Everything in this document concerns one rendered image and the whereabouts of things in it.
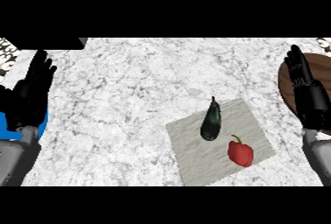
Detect blue object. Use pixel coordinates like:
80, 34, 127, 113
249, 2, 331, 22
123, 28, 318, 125
0, 108, 49, 142

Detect dark eggplant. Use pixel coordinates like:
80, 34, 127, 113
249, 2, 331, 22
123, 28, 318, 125
200, 95, 224, 142

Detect brown wooden bowl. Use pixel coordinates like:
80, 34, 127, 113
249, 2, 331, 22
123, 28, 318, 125
277, 52, 331, 116

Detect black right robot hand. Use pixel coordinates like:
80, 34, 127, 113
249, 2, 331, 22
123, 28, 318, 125
284, 44, 331, 132

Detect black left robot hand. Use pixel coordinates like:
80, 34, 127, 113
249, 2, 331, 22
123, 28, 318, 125
0, 49, 58, 133

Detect red bell pepper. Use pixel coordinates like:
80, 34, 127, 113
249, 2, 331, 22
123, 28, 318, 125
226, 134, 255, 168

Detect pale grey placemat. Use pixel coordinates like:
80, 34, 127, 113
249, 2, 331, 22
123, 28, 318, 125
164, 97, 277, 187

